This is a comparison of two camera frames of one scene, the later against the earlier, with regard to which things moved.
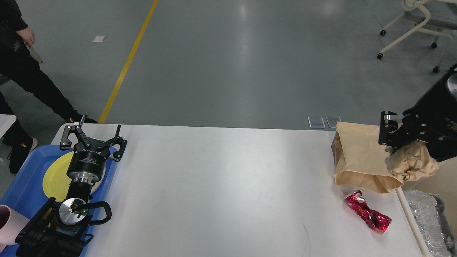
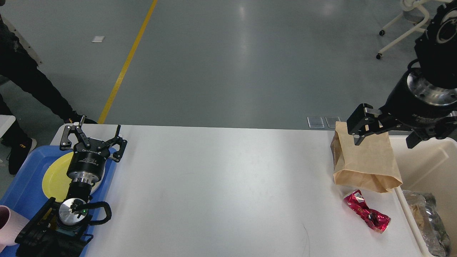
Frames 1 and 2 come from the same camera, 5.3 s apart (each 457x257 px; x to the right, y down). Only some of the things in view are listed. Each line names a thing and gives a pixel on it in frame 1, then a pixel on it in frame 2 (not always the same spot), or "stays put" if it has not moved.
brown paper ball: (412, 161) -> (420, 216)
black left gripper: (87, 165) stays put
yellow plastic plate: (56, 181) stays put
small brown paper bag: (359, 159) stays put
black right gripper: (433, 120) -> (412, 104)
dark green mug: (71, 232) stays put
